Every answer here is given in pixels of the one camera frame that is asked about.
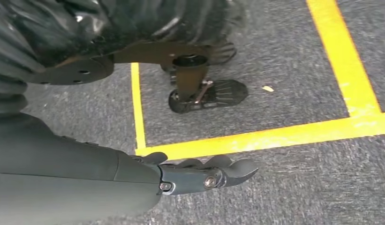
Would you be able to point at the brown robot leg bracket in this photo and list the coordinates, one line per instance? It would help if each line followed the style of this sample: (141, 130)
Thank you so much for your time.
(189, 77)

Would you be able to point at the black fabric robot cover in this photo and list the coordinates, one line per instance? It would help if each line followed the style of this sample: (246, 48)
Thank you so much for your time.
(148, 18)

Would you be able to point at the yellow floor tape square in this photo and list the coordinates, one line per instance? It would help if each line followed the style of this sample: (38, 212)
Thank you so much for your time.
(242, 143)

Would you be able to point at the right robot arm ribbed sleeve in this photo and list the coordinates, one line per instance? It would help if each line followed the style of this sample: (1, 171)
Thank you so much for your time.
(9, 87)

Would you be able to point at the black round mounting plate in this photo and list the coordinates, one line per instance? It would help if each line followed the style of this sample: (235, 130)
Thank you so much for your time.
(71, 73)

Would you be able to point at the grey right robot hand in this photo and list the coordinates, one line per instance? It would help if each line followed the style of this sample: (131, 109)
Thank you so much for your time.
(71, 186)

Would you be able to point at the small pale floor scrap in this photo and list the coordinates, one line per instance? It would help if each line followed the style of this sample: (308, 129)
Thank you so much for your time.
(268, 88)

